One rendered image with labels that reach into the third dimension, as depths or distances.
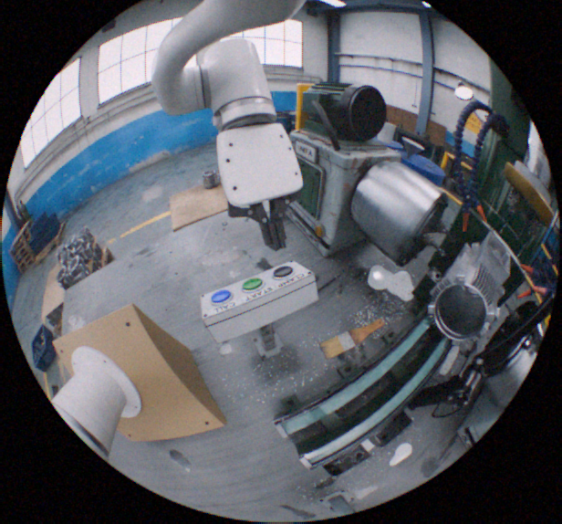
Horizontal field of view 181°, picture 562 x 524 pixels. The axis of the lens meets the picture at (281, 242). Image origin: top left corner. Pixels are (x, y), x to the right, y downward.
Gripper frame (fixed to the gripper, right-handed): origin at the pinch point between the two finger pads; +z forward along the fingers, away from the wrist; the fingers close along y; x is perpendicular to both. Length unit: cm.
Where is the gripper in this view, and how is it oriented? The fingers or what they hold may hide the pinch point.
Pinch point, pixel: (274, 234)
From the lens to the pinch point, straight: 27.7
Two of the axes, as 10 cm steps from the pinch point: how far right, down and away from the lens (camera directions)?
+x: -4.1, -2.0, 8.9
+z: 2.3, 9.2, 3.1
